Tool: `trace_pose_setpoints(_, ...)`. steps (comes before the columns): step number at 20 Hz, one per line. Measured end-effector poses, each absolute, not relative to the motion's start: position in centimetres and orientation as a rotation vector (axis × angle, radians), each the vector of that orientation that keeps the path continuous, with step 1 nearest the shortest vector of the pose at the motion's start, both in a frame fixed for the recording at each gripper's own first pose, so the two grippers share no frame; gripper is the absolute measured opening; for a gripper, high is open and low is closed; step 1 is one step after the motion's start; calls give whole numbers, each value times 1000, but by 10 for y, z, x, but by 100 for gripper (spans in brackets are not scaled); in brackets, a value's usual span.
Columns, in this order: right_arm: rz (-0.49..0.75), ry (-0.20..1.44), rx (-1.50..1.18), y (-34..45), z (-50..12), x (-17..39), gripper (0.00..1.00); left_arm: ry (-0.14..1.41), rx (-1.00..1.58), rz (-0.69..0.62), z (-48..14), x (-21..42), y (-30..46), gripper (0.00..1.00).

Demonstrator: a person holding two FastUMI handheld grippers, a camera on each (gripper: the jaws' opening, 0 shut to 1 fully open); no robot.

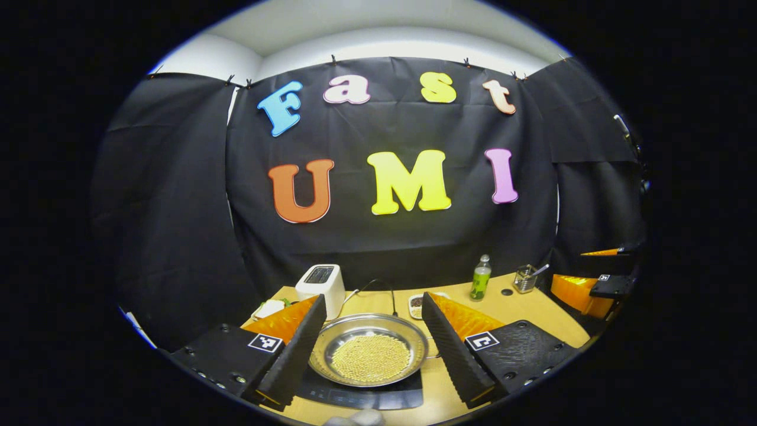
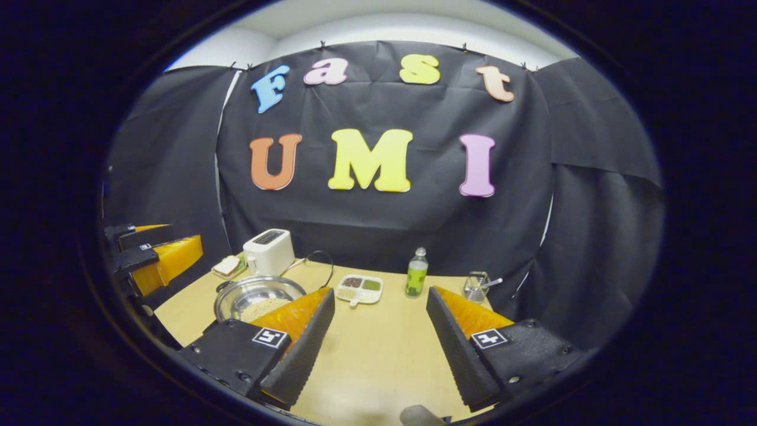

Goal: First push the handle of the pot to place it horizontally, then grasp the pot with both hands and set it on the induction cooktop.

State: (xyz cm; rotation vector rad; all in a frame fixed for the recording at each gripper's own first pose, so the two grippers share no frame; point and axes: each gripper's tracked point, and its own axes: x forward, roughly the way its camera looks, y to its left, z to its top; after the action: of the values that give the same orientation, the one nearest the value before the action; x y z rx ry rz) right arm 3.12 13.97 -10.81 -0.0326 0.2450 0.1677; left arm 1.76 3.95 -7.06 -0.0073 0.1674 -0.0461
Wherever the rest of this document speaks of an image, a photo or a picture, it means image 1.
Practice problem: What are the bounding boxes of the green label drink bottle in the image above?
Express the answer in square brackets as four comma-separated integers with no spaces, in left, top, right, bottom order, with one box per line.
[470,254,493,302]

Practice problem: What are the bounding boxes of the white divided dish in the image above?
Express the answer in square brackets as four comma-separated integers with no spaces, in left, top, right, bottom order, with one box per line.
[407,292,451,321]

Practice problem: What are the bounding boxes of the black power cable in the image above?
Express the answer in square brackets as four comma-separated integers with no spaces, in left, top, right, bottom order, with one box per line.
[360,279,399,317]

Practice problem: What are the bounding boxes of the black induction cooktop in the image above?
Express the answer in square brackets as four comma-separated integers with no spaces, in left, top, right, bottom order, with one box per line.
[295,366,425,411]

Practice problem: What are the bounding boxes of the small food plate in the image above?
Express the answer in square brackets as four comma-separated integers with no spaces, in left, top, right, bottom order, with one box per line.
[251,298,291,321]

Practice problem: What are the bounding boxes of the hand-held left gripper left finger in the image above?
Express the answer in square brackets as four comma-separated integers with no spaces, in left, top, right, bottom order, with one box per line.
[170,293,328,412]

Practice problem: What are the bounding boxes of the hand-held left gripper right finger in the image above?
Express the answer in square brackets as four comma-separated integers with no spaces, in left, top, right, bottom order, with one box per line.
[420,291,581,410]

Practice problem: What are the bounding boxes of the white toaster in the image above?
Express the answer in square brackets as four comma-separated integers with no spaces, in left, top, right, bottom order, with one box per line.
[295,264,347,321]

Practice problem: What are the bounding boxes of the metal wire utensil holder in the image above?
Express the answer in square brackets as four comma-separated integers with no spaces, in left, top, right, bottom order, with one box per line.
[513,264,538,295]

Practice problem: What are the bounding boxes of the heap of soybeans in pot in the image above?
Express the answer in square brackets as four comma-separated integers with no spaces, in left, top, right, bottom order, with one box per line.
[331,334,411,383]

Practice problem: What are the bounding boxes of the stainless steel pot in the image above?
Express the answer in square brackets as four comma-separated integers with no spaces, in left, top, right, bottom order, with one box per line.
[308,313,442,389]

